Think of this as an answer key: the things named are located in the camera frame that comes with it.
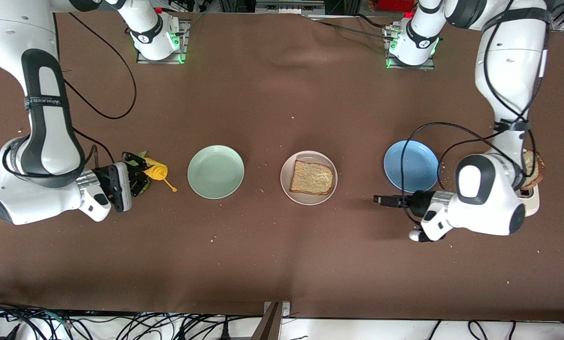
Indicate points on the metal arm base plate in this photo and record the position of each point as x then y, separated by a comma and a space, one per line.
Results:
145, 60
409, 67

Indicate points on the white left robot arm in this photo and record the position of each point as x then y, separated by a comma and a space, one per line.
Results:
508, 71

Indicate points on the green lettuce leaf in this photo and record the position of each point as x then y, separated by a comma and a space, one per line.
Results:
143, 153

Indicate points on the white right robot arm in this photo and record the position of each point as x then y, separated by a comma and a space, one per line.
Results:
8, 38

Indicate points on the yellow mustard squeeze bottle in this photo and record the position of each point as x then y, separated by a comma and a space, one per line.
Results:
157, 170

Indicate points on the mint green plate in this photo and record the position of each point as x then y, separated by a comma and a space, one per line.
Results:
216, 172

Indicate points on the white toaster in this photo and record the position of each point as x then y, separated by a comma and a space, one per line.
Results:
532, 203

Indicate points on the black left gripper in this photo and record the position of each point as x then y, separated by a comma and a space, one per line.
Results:
417, 199

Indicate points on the brown tablecloth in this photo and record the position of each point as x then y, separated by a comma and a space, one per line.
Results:
282, 94

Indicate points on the grey metal camera post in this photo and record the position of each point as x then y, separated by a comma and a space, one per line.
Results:
268, 326

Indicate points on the beige plate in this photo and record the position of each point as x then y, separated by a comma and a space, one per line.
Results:
309, 200

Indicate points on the blue plate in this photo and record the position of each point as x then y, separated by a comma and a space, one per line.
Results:
414, 160

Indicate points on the red box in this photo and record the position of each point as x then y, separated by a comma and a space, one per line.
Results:
395, 4

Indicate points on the brown bread slice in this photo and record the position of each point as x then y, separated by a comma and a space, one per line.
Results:
538, 172
310, 177

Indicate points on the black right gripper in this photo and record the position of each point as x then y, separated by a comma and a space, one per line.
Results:
103, 175

